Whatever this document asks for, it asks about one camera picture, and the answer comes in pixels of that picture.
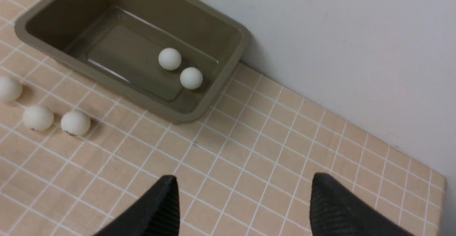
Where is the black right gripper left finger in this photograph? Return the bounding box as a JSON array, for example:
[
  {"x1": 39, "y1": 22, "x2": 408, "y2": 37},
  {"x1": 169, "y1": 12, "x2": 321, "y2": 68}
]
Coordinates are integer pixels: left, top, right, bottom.
[{"x1": 95, "y1": 175, "x2": 180, "y2": 236}]

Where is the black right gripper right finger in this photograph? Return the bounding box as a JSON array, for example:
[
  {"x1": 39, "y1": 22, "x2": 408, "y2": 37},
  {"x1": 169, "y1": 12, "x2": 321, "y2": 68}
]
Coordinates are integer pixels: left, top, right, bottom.
[{"x1": 309, "y1": 173, "x2": 412, "y2": 236}]

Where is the white ball with logo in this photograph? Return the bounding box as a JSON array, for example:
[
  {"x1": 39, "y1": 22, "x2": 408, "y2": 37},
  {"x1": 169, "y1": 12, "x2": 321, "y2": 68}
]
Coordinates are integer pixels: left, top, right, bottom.
[{"x1": 61, "y1": 111, "x2": 91, "y2": 136}]

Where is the white ball logo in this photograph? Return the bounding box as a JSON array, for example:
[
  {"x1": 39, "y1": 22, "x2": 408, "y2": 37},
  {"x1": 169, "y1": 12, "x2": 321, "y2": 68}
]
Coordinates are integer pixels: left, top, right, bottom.
[{"x1": 158, "y1": 48, "x2": 182, "y2": 71}]

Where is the peach checkered tablecloth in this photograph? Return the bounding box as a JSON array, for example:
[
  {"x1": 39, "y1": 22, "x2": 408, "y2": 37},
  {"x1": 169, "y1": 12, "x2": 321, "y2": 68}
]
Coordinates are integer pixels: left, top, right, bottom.
[{"x1": 0, "y1": 0, "x2": 447, "y2": 236}]

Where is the olive green plastic bin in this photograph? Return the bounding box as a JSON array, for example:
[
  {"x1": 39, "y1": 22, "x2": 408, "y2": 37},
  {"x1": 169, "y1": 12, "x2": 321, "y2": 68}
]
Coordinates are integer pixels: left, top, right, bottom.
[{"x1": 15, "y1": 0, "x2": 252, "y2": 124}]

